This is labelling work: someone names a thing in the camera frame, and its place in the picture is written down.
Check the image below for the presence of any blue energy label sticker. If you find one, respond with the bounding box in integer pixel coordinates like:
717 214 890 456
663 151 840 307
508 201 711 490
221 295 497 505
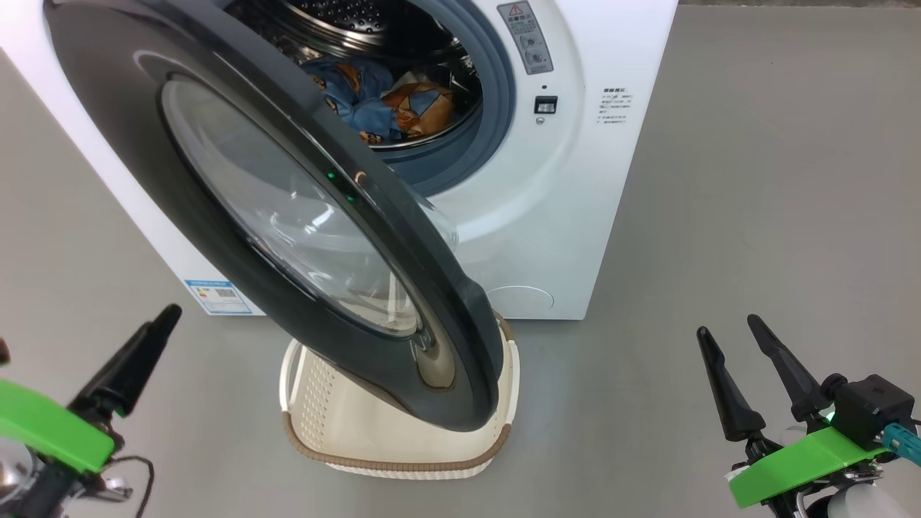
184 279 254 316

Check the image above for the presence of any cream perforated laundry basket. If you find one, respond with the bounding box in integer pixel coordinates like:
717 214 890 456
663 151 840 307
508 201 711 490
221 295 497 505
279 311 521 481

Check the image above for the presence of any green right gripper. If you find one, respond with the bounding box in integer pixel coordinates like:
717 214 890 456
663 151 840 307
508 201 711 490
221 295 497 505
697 314 889 518

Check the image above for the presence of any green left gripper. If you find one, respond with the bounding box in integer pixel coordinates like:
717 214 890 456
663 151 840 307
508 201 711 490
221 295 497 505
0 304 183 518

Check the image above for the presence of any white washing machine body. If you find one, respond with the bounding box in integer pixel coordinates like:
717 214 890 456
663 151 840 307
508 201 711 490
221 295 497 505
0 0 679 321

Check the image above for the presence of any round white filter cover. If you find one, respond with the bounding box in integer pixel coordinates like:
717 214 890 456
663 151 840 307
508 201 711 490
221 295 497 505
486 286 555 312

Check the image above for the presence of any teal right camera plug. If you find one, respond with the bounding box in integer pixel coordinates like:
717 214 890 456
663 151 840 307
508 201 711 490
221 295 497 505
881 423 921 466

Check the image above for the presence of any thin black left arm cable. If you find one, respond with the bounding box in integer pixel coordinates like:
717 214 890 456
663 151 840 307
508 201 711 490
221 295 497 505
101 453 155 518

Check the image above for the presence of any cream cartoon print garment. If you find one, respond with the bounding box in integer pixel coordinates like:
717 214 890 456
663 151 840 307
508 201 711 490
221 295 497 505
380 71 455 140

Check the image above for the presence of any black round washer door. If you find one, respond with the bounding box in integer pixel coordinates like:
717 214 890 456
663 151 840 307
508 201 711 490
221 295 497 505
43 0 504 433

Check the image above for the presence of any grey warning label sticker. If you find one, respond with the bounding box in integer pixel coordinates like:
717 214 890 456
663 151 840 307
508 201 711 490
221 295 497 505
497 0 555 76

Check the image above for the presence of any stainless steel washing machine drum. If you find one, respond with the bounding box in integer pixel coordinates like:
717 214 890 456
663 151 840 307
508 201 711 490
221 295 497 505
223 0 483 152

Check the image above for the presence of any blue bear print garment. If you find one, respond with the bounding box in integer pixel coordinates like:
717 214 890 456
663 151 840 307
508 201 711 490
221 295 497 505
301 56 404 145

